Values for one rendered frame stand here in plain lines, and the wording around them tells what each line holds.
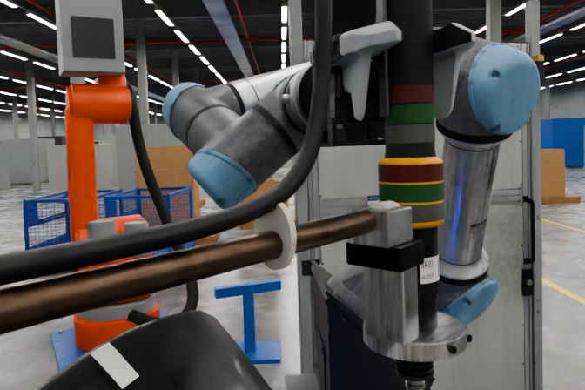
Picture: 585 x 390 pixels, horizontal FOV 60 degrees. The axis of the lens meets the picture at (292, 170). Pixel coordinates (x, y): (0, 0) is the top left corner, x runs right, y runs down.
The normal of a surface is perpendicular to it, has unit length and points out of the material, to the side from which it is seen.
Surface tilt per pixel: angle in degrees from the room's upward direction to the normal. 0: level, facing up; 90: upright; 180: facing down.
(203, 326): 34
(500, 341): 90
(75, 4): 90
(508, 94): 107
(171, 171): 90
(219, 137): 50
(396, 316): 90
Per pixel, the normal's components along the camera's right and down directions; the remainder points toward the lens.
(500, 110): 0.51, 0.33
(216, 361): 0.50, -0.81
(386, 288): -0.67, 0.06
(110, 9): 0.48, 0.03
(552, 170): 0.04, 0.05
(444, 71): -0.94, 0.11
